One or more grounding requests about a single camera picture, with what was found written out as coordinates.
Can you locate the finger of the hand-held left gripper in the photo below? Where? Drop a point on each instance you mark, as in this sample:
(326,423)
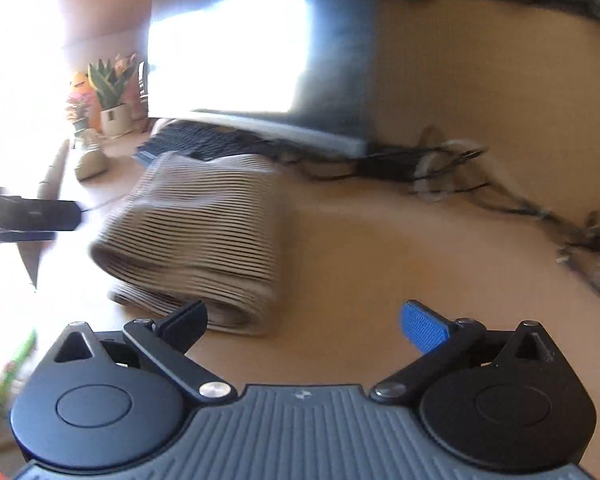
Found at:
(15,236)

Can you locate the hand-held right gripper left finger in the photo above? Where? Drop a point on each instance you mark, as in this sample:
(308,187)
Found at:
(185,327)

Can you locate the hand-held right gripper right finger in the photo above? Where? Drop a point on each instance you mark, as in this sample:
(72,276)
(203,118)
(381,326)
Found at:
(425,325)

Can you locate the striped beige garment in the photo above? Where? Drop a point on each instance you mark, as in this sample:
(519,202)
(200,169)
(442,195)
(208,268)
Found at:
(200,240)

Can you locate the brown tapered stick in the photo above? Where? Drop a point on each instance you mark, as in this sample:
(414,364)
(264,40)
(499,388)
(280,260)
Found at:
(54,170)

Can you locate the beige rounded object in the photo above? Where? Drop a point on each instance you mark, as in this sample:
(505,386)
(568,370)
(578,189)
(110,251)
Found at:
(90,160)

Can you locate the orange toy figure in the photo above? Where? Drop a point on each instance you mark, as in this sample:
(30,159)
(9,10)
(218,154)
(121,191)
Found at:
(79,97)

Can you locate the green potted plant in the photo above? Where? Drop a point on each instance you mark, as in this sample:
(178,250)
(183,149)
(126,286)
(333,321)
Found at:
(111,95)

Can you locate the green blurred object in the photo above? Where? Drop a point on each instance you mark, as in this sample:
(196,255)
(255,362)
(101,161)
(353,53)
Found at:
(0,395)

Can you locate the black computer keyboard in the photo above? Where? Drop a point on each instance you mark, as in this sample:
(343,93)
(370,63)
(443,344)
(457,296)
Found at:
(195,142)

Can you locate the black curved computer monitor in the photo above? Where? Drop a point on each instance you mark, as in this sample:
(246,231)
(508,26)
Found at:
(260,50)

